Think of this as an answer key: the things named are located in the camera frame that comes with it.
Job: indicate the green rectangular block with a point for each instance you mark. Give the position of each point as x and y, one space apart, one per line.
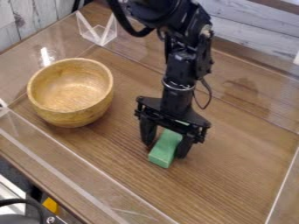
163 151

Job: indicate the clear acrylic corner bracket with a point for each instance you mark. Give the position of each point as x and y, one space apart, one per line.
99 34

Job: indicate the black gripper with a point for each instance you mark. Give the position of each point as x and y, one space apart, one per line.
171 112

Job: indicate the yellow button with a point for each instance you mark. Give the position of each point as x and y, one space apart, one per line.
51 205

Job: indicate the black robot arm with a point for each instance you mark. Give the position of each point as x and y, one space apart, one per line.
183 26

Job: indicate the clear acrylic tray wall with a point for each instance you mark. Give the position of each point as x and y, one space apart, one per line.
82 188

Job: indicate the brown wooden bowl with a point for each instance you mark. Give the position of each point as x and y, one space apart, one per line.
71 92

